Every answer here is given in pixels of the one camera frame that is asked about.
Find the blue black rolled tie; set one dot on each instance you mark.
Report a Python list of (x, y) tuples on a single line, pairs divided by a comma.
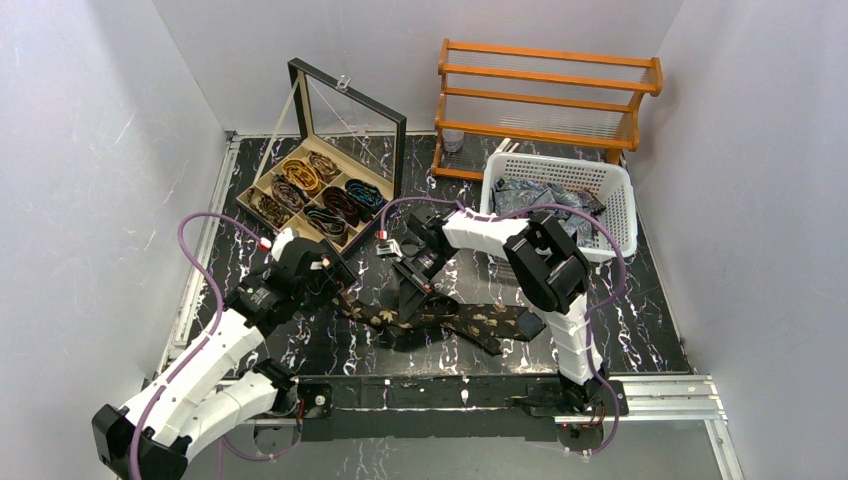
[(368, 197)]

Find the gold rolled tie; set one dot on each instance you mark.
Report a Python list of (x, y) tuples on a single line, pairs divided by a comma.
[(300, 173)]

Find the black gold floral tie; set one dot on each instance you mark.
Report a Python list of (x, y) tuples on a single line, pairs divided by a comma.
[(485, 325)]

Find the olive patterned rolled tie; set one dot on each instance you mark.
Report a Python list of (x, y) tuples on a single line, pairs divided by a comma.
[(268, 208)]

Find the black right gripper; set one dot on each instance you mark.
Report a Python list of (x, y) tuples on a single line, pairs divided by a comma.
[(416, 279)]

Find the orange wooden shoe rack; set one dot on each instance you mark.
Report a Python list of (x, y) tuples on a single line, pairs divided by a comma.
[(540, 95)]

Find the brown rolled tie back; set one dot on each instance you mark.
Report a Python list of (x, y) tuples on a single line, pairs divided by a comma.
[(324, 167)]

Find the grey striped rolled tie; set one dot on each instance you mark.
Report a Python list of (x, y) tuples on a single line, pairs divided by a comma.
[(327, 222)]

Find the small clear plastic cup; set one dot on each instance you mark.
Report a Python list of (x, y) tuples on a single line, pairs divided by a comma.
[(452, 140)]

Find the grey ties in basket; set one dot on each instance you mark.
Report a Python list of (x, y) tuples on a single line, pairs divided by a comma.
[(510, 194)]

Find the brown patterned rolled tie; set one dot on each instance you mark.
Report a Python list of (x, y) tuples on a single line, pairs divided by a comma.
[(288, 194)]

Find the dark red rolled tie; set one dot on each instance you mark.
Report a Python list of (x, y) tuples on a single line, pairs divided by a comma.
[(338, 201)]

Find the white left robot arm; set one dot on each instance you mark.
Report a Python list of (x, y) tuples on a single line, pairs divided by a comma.
[(156, 433)]

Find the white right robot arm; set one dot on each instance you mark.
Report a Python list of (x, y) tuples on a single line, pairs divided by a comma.
[(545, 259)]

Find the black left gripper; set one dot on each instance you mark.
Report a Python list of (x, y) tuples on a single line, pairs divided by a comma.
[(332, 278)]

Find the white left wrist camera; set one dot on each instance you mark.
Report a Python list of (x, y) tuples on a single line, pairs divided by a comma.
[(282, 239)]

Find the white plastic basket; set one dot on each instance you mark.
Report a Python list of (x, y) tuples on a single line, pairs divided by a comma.
[(610, 184)]

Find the black tie storage box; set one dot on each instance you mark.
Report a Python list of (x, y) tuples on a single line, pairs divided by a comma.
[(346, 165)]

